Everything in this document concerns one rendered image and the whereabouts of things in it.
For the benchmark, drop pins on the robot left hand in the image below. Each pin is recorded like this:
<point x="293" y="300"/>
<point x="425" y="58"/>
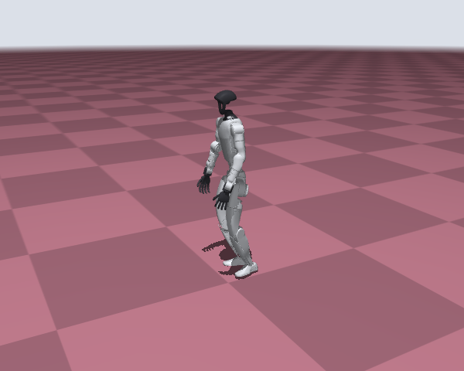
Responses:
<point x="223" y="197"/>

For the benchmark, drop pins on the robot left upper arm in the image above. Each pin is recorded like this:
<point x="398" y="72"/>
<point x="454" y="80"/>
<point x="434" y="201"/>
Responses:
<point x="237" y="131"/>

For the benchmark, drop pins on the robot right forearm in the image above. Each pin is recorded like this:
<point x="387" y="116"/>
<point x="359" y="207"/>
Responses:
<point x="211" y="161"/>

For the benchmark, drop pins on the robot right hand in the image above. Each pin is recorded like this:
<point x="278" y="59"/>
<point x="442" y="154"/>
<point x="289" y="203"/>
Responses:
<point x="205" y="180"/>

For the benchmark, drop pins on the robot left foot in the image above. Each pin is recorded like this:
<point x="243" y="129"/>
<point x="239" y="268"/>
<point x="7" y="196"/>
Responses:
<point x="245" y="270"/>

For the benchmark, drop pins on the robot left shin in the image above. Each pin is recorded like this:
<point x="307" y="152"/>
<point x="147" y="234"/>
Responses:
<point x="241" y="245"/>

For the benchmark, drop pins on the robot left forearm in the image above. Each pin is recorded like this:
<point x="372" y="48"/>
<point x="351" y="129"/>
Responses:
<point x="234" y="172"/>

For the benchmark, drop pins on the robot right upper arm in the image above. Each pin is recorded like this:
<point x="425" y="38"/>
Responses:
<point x="215" y="145"/>

